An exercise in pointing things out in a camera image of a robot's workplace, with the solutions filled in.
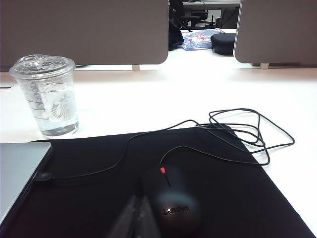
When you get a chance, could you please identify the grey desk divider panel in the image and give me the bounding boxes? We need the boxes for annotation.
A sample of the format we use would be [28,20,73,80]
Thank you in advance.
[234,0,317,65]
[0,0,170,66]

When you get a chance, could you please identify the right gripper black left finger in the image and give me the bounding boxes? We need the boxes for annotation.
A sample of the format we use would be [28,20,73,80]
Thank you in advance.
[106,194,139,238]

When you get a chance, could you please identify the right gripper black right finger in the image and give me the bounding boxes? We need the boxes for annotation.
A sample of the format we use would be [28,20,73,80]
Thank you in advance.
[138,195,162,238]

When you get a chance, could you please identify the thin black mouse cable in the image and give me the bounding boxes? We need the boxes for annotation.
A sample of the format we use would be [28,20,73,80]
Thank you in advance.
[34,108,296,184]

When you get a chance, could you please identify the clear plastic cup mermaid logo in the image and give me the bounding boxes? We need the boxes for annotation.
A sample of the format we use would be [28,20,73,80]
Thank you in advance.
[9,54,80,139]

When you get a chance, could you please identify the grey desk divider panel left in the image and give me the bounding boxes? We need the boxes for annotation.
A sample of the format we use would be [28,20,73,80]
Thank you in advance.
[0,0,170,66]

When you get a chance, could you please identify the black office chair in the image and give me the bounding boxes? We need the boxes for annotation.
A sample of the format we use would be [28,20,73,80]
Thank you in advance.
[177,9,209,33]

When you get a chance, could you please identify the black Lenovo wired mouse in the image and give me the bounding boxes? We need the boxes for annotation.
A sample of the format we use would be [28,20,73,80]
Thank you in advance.
[141,164,202,236]

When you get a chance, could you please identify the grey Dell laptop with sticker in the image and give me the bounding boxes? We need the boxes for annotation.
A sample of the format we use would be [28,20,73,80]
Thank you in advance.
[0,141,53,225]

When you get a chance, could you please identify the blue white plastic bag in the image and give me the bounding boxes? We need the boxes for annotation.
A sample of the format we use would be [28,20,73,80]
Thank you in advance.
[181,27,226,52]

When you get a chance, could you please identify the grey desk divider panel right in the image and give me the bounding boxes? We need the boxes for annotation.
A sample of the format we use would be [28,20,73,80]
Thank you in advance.
[234,0,317,65]

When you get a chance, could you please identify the black mouse pad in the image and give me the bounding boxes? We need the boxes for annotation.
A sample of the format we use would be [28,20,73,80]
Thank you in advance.
[0,126,317,238]

